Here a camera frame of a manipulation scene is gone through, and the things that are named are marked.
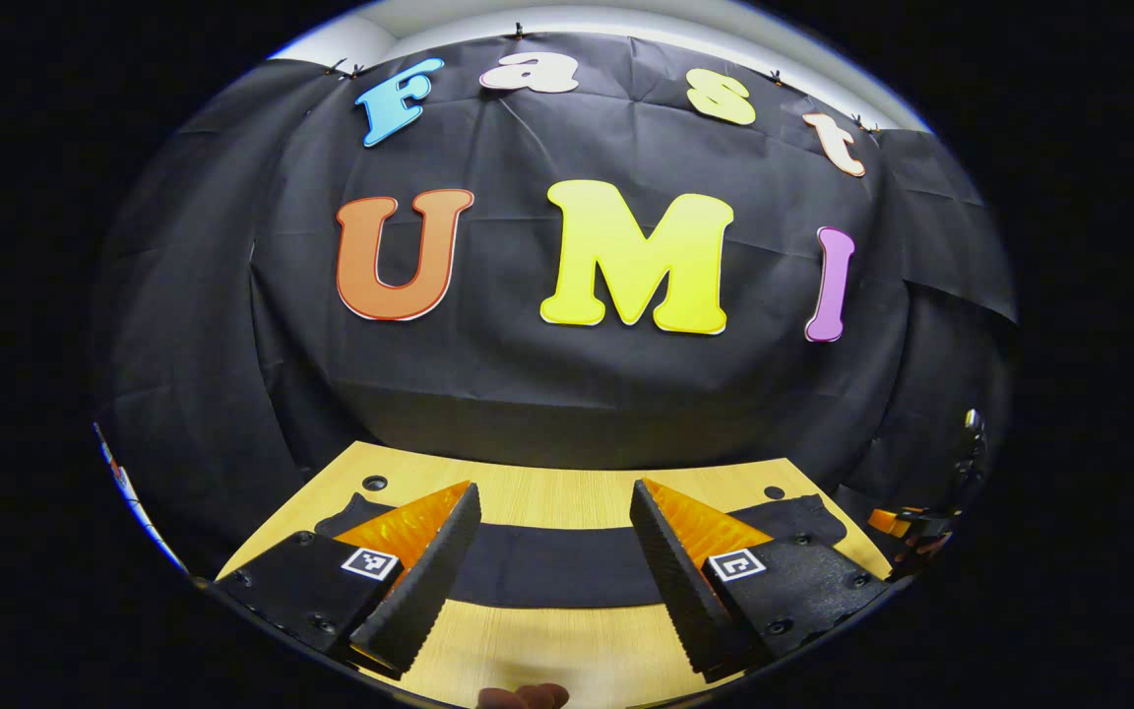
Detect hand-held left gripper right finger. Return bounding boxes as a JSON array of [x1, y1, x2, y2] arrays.
[[629, 479, 891, 682]]

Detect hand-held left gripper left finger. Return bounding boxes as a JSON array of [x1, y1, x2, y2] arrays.
[[216, 481, 482, 680]]

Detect dark grey jeans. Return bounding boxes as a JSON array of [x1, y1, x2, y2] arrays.
[[316, 492, 849, 610]]

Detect black backdrop cloth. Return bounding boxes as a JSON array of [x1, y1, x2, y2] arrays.
[[93, 30, 1019, 577]]

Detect white panel with blue edge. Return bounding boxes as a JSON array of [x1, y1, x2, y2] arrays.
[[93, 421, 189, 574]]

